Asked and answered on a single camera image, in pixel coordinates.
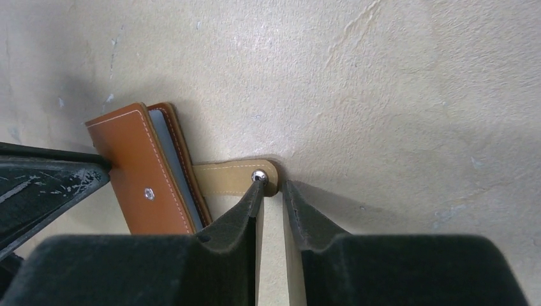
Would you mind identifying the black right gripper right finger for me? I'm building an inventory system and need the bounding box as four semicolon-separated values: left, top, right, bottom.
282;180;528;305

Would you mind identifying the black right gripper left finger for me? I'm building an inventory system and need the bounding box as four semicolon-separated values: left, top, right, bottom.
1;181;264;305

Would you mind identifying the brown leather card holder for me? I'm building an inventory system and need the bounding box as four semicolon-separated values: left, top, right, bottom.
85;103;279;235

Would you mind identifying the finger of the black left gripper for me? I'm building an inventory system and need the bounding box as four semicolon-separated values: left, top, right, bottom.
1;156;110;259
1;142;110;165

